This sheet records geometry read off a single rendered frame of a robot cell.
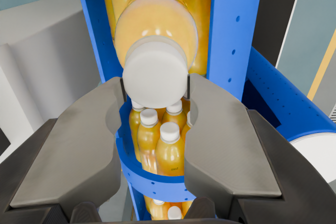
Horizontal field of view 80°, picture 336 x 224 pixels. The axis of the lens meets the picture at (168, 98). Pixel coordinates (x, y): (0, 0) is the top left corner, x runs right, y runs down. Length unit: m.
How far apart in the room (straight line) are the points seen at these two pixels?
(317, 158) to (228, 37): 0.62
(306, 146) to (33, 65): 0.77
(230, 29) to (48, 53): 0.45
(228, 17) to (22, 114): 0.41
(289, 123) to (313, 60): 1.24
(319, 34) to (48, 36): 1.72
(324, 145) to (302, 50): 1.18
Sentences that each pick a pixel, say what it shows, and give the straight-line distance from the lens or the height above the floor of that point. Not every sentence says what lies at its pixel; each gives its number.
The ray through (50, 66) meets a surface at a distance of 0.59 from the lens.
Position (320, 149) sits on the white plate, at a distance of 0.79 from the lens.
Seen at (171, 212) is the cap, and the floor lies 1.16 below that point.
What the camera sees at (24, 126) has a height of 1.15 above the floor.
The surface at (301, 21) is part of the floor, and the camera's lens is 1.77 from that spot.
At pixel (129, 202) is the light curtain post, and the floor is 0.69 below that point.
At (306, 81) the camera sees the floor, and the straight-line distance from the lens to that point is 2.03.
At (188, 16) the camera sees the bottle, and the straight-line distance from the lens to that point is 0.16.
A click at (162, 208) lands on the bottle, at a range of 0.71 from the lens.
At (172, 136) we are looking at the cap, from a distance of 0.40.
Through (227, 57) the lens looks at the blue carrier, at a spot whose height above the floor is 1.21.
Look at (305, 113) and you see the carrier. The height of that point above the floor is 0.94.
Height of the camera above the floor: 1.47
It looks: 57 degrees down
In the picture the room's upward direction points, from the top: 179 degrees clockwise
